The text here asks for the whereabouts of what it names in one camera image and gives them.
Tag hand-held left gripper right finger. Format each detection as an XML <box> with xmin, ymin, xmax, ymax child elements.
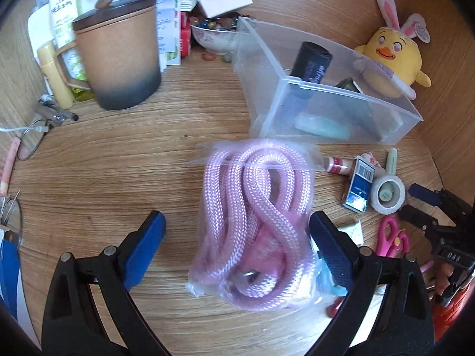
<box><xmin>309</xmin><ymin>211</ymin><xmax>435</xmax><ymax>356</ymax></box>

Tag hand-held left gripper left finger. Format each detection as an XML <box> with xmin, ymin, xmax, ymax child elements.
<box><xmin>42</xmin><ymin>211</ymin><xmax>173</xmax><ymax>356</ymax></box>

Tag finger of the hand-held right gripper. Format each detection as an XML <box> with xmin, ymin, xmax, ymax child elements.
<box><xmin>408</xmin><ymin>183</ymin><xmax>445</xmax><ymax>209</ymax></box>
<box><xmin>399</xmin><ymin>204</ymin><xmax>439</xmax><ymax>239</ymax></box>

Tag pink scissors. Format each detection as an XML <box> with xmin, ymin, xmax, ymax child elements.
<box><xmin>376</xmin><ymin>216</ymin><xmax>411</xmax><ymax>258</ymax></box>

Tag light green stick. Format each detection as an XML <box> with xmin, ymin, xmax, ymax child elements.
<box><xmin>384</xmin><ymin>147</ymin><xmax>399</xmax><ymax>179</ymax></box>

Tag floral lip balm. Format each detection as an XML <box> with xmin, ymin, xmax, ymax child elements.
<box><xmin>362</xmin><ymin>152</ymin><xmax>387</xmax><ymax>179</ymax></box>

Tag small blue box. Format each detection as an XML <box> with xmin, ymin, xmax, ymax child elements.
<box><xmin>341</xmin><ymin>157</ymin><xmax>376</xmax><ymax>214</ymax></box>

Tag small red white tube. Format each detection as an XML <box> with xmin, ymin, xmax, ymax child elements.
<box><xmin>323</xmin><ymin>156</ymin><xmax>357</xmax><ymax>177</ymax></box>

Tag pink rope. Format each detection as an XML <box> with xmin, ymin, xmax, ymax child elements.
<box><xmin>186</xmin><ymin>138</ymin><xmax>322</xmax><ymax>311</ymax></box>

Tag clear plastic storage box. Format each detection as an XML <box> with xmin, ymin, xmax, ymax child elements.
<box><xmin>232</xmin><ymin>17</ymin><xmax>424</xmax><ymax>146</ymax></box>

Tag white paper packet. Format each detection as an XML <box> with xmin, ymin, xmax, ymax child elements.
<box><xmin>336</xmin><ymin>220</ymin><xmax>366</xmax><ymax>246</ymax></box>

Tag orange quilted jacket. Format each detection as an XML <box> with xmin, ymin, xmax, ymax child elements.
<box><xmin>430</xmin><ymin>285</ymin><xmax>475</xmax><ymax>344</ymax></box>

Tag dark flat case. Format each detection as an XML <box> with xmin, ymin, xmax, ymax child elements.
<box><xmin>336</xmin><ymin>78</ymin><xmax>384</xmax><ymax>142</ymax></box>

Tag teal tube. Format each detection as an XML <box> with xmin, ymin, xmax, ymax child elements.
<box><xmin>295</xmin><ymin>113</ymin><xmax>350</xmax><ymax>140</ymax></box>

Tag yellow chick plush toy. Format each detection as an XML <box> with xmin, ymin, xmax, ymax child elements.
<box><xmin>352</xmin><ymin>0</ymin><xmax>433</xmax><ymax>100</ymax></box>

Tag blue book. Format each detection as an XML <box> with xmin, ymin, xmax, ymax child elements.
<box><xmin>0</xmin><ymin>230</ymin><xmax>20</xmax><ymax>321</ymax></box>

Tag eyeglasses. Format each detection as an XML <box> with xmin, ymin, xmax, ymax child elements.
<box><xmin>17</xmin><ymin>119</ymin><xmax>50</xmax><ymax>161</ymax></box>

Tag pink pen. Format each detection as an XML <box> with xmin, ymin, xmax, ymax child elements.
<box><xmin>0</xmin><ymin>139</ymin><xmax>20</xmax><ymax>196</ymax></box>

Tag metal clip tools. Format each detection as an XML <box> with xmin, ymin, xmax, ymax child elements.
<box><xmin>37</xmin><ymin>94</ymin><xmax>79</xmax><ymax>125</ymax></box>

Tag black cylinder container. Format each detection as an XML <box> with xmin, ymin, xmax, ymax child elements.
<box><xmin>289</xmin><ymin>42</ymin><xmax>333</xmax><ymax>99</ymax></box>

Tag beige tube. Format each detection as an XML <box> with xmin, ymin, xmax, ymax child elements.
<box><xmin>37</xmin><ymin>42</ymin><xmax>75</xmax><ymax>109</ymax></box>

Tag brown mug with lid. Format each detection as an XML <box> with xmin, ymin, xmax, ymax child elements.
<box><xmin>56</xmin><ymin>0</ymin><xmax>163</xmax><ymax>111</ymax></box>

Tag red small boxes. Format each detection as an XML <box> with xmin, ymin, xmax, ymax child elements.
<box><xmin>178</xmin><ymin>10</ymin><xmax>192</xmax><ymax>58</ymax></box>

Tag white bowl of stones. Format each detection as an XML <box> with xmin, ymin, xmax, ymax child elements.
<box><xmin>190</xmin><ymin>15</ymin><xmax>243</xmax><ymax>55</ymax></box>

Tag green label bottle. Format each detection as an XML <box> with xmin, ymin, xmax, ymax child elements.
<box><xmin>48</xmin><ymin>0</ymin><xmax>94</xmax><ymax>101</ymax></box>

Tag white cardboard box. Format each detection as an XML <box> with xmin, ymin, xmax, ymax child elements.
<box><xmin>197</xmin><ymin>0</ymin><xmax>251</xmax><ymax>18</ymax></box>

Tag white cable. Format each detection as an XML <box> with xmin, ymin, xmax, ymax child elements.
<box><xmin>0</xmin><ymin>125</ymin><xmax>51</xmax><ymax>134</ymax></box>

